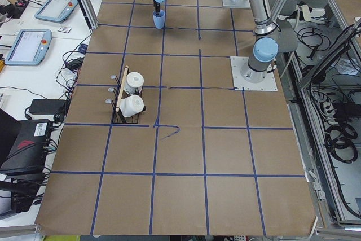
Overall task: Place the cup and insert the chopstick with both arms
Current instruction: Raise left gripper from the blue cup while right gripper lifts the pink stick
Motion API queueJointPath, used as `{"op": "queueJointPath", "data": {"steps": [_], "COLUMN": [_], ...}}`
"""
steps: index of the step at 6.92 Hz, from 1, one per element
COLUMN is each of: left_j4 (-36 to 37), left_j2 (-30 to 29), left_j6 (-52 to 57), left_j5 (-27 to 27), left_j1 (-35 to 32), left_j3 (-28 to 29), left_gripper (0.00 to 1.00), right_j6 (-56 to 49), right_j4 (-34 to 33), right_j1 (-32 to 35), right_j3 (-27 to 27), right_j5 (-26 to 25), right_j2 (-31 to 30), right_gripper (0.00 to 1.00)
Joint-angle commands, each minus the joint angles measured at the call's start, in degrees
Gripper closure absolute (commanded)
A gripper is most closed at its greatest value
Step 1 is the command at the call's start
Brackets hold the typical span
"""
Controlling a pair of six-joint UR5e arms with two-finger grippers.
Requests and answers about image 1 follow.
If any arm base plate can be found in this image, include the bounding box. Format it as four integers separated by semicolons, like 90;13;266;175
222;0;250;10
230;56;278;91

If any teach pendant far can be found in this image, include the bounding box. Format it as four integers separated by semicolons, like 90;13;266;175
34;0;78;23

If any white mug far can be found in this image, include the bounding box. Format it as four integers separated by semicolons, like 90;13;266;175
124;72;144;94

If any teach pendant near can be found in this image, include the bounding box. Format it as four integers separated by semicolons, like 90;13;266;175
5;29;52;66

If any black computer box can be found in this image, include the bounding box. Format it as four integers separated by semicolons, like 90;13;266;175
1;110;54;176

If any teach pendant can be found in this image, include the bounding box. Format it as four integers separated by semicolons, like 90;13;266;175
5;29;52;66
34;0;78;23

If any black power adapter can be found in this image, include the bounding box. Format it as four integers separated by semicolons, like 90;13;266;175
25;99;65;119

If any light blue plastic cup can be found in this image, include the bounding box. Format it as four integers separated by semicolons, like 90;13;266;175
153;10;165;29

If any white mug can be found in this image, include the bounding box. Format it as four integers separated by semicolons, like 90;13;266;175
124;72;144;94
120;95;145;117

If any wooden rack handle rod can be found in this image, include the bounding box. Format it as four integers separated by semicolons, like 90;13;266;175
116;65;129;112

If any black wire mug rack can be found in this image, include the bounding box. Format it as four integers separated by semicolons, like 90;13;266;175
105;65;146;124

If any white mug near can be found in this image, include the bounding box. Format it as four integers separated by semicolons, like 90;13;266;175
120;95;145;117

